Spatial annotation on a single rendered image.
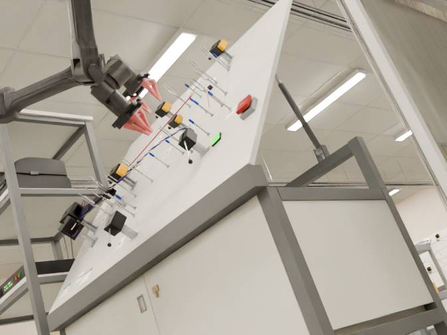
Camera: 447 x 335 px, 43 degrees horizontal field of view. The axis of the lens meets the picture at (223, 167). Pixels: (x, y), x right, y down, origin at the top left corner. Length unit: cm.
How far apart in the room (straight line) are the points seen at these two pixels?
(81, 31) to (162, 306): 84
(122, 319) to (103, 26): 317
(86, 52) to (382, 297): 104
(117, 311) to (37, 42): 313
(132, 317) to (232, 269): 49
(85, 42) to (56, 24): 303
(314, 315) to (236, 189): 37
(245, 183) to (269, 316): 34
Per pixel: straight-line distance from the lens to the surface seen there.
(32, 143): 306
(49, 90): 192
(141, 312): 188
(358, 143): 196
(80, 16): 163
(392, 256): 178
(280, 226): 143
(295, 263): 141
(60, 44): 484
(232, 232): 154
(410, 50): 187
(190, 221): 161
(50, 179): 277
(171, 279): 175
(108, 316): 205
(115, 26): 480
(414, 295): 178
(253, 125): 161
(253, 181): 143
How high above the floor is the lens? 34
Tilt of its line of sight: 22 degrees up
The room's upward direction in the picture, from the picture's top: 20 degrees counter-clockwise
